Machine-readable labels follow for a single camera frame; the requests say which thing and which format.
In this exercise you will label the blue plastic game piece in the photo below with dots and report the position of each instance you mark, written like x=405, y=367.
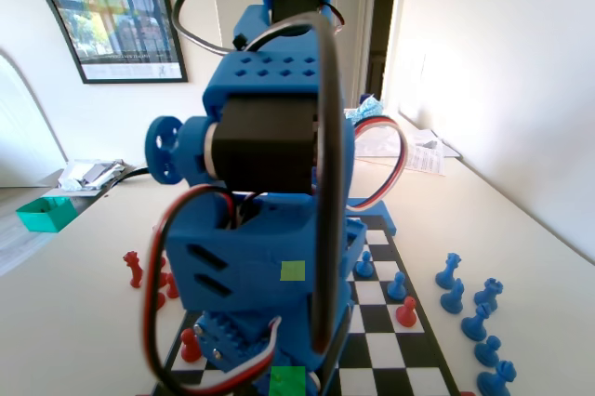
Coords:
x=447, y=277

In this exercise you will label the blue knight chess piece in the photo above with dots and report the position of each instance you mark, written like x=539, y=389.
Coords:
x=453, y=303

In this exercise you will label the white paper sheet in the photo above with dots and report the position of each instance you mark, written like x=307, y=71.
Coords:
x=446, y=147

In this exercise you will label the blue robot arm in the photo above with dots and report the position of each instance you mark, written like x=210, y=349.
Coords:
x=274, y=89

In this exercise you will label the printed paper sheet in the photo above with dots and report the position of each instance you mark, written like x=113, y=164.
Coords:
x=425, y=161

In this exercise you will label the pile of papers and foil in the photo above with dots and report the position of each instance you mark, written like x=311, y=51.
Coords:
x=90, y=175

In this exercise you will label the black white chessboard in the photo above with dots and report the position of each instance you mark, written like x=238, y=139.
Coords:
x=381, y=354

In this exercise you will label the blue bishop chess piece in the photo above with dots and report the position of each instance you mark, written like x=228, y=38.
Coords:
x=495, y=382
x=475, y=326

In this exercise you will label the white arched panel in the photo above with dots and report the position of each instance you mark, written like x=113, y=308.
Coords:
x=28, y=19

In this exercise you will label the green plastic bin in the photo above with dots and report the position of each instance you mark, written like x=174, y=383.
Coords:
x=44, y=219

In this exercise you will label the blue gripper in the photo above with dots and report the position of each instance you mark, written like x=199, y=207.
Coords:
x=232, y=337

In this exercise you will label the black framed poster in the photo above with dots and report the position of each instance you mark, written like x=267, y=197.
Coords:
x=121, y=19

